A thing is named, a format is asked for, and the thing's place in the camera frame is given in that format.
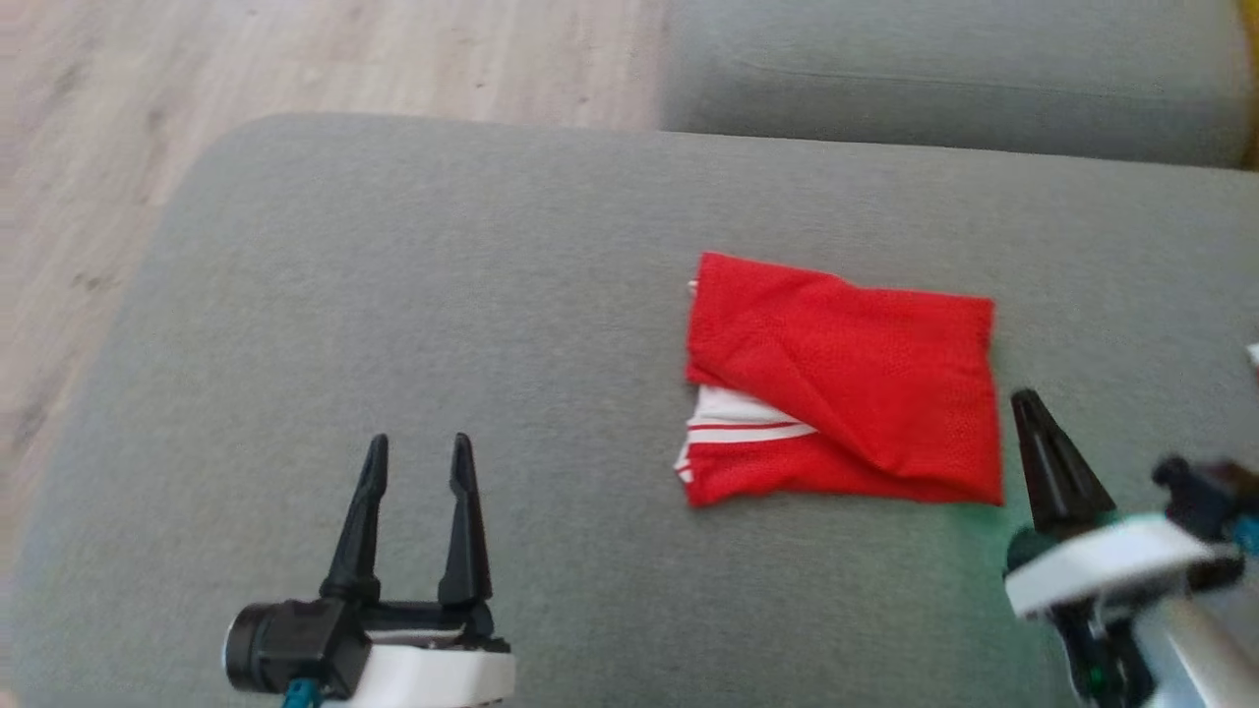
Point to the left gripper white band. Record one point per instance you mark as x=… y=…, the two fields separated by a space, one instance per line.
x=433 y=674

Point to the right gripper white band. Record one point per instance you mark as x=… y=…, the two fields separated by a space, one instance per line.
x=1111 y=560

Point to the red and white sports jersey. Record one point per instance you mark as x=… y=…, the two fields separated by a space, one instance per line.
x=856 y=374

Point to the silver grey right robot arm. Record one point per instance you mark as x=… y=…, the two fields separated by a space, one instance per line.
x=1180 y=654

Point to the grey fabric sofa seat cushion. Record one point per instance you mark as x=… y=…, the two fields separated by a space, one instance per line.
x=492 y=344

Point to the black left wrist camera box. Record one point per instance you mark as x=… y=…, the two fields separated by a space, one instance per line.
x=295 y=644

